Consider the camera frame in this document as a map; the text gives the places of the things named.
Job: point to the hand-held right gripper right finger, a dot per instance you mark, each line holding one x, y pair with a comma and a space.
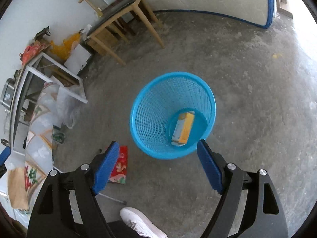
209, 168

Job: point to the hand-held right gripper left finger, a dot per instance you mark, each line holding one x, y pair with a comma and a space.
106, 168

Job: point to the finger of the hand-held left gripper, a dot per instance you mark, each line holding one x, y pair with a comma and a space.
4, 156

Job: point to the red snack packet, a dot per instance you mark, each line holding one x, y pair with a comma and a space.
121, 163

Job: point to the blue plastic mesh basket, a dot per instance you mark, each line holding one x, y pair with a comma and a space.
153, 109

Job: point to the brown paper bag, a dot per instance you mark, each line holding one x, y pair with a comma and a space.
17, 188

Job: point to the yellow blue cardboard box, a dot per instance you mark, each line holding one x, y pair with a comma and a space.
184, 129

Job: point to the green patterned packet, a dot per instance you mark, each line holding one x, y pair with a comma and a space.
59, 136

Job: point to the white sneaker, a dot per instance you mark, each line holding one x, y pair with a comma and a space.
141, 220

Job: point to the person's leg in black trousers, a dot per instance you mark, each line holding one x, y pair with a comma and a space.
121, 230

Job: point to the steel rice cooker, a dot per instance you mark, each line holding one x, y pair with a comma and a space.
7, 91

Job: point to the translucent plastic bag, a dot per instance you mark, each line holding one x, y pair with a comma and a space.
69, 104

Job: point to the orange plastic bag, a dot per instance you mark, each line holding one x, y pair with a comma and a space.
32, 50

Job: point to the white box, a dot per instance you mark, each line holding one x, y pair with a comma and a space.
76, 59

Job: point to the yellow plastic bag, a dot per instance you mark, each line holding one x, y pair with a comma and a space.
63, 47

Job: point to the white plastic bag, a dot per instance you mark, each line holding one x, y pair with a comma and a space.
87, 31

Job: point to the brown wooden stool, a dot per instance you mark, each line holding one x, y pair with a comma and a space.
126, 27

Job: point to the wooden chair with dark seat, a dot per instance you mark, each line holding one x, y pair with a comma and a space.
118, 7

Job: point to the white frame table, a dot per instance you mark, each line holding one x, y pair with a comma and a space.
83, 91

